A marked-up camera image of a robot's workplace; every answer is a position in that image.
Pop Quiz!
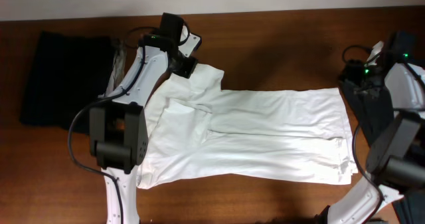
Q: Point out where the folded black garment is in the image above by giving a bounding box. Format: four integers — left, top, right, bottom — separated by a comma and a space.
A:
19, 31, 116, 130

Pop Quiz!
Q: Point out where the right black cable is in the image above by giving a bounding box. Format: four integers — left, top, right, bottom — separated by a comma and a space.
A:
341, 44, 425, 223

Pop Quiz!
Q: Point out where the white t-shirt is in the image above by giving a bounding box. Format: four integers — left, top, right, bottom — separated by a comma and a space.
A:
137, 64, 357, 189

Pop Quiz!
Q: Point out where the black cable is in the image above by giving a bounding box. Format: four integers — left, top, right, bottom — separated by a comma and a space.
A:
341, 44, 425, 223
66, 26, 192, 224

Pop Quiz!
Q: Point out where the dark green garment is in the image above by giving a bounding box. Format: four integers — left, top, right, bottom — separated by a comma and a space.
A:
337, 59, 425, 224

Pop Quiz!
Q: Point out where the folded grey garment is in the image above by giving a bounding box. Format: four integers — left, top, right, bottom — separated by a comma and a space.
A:
105, 39, 127, 96

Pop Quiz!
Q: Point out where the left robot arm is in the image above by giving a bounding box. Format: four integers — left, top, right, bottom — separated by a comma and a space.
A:
89, 13, 202, 223

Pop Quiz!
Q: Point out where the left black cable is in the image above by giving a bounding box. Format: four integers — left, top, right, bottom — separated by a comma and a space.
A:
66, 26, 192, 224

